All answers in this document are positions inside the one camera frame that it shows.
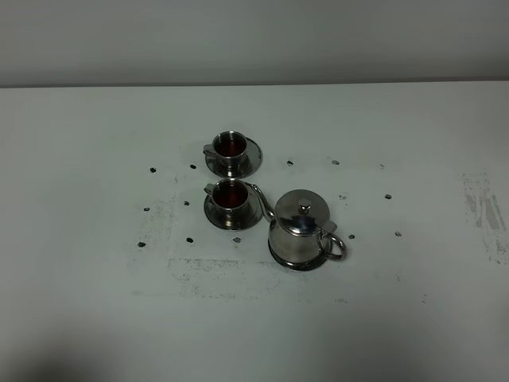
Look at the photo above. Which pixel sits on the near stainless steel teacup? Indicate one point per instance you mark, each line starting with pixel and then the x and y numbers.
pixel 228 198

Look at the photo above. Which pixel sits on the far stainless steel saucer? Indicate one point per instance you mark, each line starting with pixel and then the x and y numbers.
pixel 246 166

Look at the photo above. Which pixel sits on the near stainless steel saucer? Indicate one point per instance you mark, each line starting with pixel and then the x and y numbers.
pixel 245 222

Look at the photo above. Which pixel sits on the far stainless steel teacup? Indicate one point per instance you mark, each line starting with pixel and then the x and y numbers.
pixel 228 147

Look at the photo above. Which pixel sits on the stainless steel teacup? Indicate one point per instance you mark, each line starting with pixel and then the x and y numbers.
pixel 228 198
pixel 228 147

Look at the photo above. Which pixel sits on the stainless steel teapot saucer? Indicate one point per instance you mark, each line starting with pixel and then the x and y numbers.
pixel 306 266

